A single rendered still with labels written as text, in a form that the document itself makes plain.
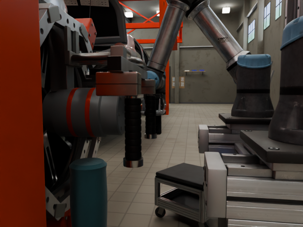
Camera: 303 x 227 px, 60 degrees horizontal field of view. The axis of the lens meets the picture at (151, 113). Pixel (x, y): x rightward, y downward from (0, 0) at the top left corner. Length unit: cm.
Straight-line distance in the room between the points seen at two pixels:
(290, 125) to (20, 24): 45
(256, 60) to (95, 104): 58
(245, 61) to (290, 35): 47
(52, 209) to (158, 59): 64
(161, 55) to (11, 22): 76
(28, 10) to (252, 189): 44
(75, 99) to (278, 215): 53
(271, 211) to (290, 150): 12
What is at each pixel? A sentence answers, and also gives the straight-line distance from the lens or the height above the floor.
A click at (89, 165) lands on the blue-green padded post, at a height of 74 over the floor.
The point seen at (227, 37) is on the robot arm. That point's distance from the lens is 116.
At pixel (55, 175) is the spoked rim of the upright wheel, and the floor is 63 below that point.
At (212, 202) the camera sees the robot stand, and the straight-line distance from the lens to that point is 51.
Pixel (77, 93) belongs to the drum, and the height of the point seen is 90.
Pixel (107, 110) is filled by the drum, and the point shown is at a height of 86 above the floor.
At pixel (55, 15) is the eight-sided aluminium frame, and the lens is 72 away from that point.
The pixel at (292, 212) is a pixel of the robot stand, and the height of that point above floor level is 70.
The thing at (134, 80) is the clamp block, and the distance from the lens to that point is 54.
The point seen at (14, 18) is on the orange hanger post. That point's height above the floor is 99.
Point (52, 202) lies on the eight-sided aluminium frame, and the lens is 71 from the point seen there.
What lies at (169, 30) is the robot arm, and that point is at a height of 114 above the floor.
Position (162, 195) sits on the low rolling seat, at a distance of 200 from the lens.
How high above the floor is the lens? 91
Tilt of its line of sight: 5 degrees down
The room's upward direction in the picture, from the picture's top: straight up
